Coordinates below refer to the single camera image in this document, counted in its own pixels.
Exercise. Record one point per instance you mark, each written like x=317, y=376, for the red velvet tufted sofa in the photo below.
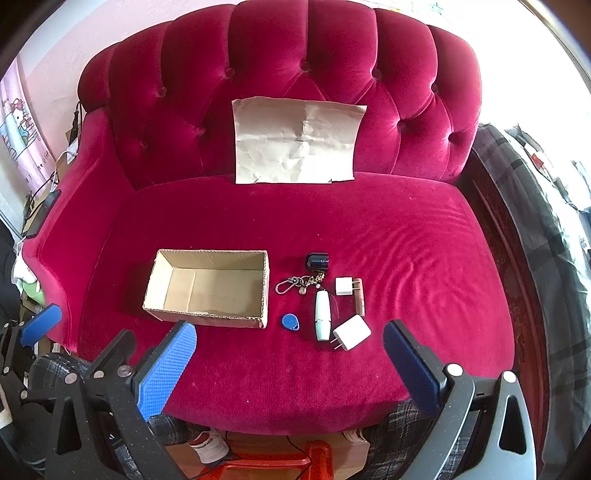
x=277, y=221

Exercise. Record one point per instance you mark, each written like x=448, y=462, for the blue key fob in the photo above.
x=290, y=321

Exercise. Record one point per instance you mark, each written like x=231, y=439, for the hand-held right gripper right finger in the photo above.
x=411, y=369

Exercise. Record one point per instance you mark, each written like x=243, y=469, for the red plastic stool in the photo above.
x=318, y=461

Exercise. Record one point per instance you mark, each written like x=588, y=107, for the large white charger plug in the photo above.
x=353, y=332

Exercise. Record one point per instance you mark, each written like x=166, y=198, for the cartoon print curtain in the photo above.
x=18, y=124

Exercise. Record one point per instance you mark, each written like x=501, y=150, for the green white cloth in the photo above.
x=31, y=288

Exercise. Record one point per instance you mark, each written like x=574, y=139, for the white sneaker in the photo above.
x=207, y=450

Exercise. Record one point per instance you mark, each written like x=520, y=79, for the dark wooden bed frame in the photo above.
x=508, y=286

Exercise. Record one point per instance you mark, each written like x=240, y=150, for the grey plaid blanket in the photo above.
x=531, y=221

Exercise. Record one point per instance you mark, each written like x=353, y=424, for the cardboard box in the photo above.
x=207, y=286

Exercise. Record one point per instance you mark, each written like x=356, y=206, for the white tube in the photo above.
x=322, y=316

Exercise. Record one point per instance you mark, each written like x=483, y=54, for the crumpled brown paper sheet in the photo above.
x=295, y=138

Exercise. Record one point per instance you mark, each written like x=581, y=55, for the person's right leg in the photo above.
x=401, y=434

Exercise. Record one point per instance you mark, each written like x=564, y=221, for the black plug adapter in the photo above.
x=76, y=121

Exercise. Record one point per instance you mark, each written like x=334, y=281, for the dark cloth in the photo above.
x=9, y=267

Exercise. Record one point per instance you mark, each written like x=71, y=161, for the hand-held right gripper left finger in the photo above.
x=166, y=369

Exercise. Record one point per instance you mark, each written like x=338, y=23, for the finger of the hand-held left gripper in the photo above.
x=113, y=350
x=41, y=321

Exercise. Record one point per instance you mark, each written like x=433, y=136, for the small black cylinder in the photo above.
x=317, y=261

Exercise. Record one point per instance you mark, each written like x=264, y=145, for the small white charger plug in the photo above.
x=344, y=287

